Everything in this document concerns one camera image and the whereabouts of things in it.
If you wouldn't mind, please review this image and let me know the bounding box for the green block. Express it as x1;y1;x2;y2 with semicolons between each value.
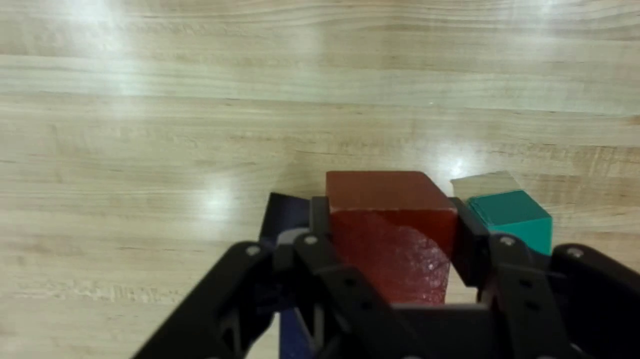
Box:
449;170;555;258

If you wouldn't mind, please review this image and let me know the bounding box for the orange block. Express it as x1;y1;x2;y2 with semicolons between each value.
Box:
323;170;460;308

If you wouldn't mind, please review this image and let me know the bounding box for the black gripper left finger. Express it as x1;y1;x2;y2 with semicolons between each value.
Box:
131;196;402;359

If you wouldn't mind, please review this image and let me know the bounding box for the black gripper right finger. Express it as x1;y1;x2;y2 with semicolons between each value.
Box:
449;196;640;359

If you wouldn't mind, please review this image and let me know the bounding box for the blue block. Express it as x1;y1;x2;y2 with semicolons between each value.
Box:
258;190;315;359

